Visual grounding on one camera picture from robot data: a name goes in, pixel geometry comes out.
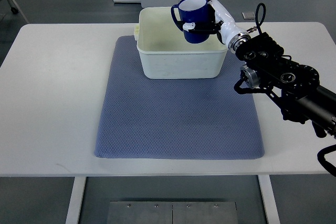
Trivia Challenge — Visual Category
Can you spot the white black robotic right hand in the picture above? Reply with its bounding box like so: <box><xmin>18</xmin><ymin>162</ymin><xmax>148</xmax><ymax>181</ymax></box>
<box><xmin>188</xmin><ymin>0</ymin><xmax>250</xmax><ymax>52</ymax></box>

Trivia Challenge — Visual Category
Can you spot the blue mug white inside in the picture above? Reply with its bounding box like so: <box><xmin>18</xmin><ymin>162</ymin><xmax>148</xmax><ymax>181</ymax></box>
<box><xmin>171</xmin><ymin>0</ymin><xmax>210</xmax><ymax>44</ymax></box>

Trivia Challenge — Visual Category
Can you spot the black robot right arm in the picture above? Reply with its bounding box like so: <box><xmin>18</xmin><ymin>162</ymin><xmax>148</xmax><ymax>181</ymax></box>
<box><xmin>234</xmin><ymin>12</ymin><xmax>335</xmax><ymax>138</ymax></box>

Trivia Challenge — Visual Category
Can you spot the white plastic box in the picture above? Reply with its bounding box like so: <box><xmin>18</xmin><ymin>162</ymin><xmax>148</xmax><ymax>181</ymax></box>
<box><xmin>134</xmin><ymin>7</ymin><xmax>228</xmax><ymax>79</ymax></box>

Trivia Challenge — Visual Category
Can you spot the grey floor outlet plate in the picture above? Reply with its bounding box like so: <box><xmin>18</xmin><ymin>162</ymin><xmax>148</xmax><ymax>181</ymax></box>
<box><xmin>242</xmin><ymin>12</ymin><xmax>255</xmax><ymax>20</ymax></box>

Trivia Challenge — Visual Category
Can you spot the blue-grey textured mat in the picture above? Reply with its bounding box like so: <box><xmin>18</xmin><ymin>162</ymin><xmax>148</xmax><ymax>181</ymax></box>
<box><xmin>94</xmin><ymin>36</ymin><xmax>264</xmax><ymax>160</ymax></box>

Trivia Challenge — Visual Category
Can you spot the white right table leg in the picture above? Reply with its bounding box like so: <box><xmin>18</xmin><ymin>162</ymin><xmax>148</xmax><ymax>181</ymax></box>
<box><xmin>258</xmin><ymin>175</ymin><xmax>280</xmax><ymax>224</ymax></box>

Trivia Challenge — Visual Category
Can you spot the white table leg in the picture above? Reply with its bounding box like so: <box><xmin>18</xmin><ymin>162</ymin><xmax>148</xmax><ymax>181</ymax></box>
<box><xmin>258</xmin><ymin>175</ymin><xmax>280</xmax><ymax>224</ymax></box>
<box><xmin>65</xmin><ymin>177</ymin><xmax>87</xmax><ymax>224</ymax></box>

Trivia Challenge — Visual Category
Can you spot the white left table leg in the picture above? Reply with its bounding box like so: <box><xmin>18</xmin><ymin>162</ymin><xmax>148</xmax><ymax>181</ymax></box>
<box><xmin>65</xmin><ymin>177</ymin><xmax>87</xmax><ymax>224</ymax></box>

